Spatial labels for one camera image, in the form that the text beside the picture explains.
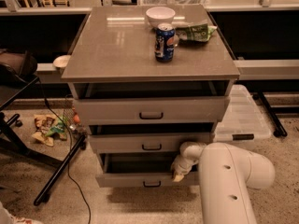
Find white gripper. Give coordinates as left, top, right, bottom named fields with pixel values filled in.
left=171, top=155, right=198, bottom=182

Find grey bottom drawer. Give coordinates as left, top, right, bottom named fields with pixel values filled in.
left=96, top=152, right=199, bottom=188

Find grey drawer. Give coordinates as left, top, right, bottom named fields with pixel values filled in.
left=96, top=152, right=199, bottom=188
left=74, top=97, right=230, bottom=125
left=89, top=133, right=213, bottom=153

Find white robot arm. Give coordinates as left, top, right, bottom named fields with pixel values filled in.
left=171, top=142, right=275, bottom=224

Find grey middle drawer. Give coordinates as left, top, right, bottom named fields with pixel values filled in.
left=89, top=133, right=213, bottom=153

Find grey top drawer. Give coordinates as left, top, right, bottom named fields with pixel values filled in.
left=74, top=97, right=230, bottom=125

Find grey drawer cabinet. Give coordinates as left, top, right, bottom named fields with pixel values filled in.
left=61, top=5, right=241, bottom=179

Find black stand leg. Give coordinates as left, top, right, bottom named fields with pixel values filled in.
left=252, top=91, right=288, bottom=137

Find blue soda can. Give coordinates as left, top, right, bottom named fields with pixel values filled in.
left=155, top=23, right=175, bottom=63

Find snack bags on floor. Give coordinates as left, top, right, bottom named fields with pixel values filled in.
left=32, top=115, right=67, bottom=147

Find green snack bag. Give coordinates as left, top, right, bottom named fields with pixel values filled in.
left=176, top=23, right=217, bottom=42

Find white bowl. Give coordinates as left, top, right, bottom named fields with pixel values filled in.
left=146, top=7, right=176, bottom=28

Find small white dish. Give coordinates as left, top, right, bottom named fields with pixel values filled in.
left=53, top=55, right=71, bottom=68

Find dark bag on table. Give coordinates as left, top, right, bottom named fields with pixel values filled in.
left=0, top=49, right=37, bottom=85

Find wire mesh basket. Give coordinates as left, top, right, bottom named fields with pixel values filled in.
left=63, top=94, right=87, bottom=139

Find black cable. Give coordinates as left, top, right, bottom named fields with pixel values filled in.
left=37, top=77, right=93, bottom=224

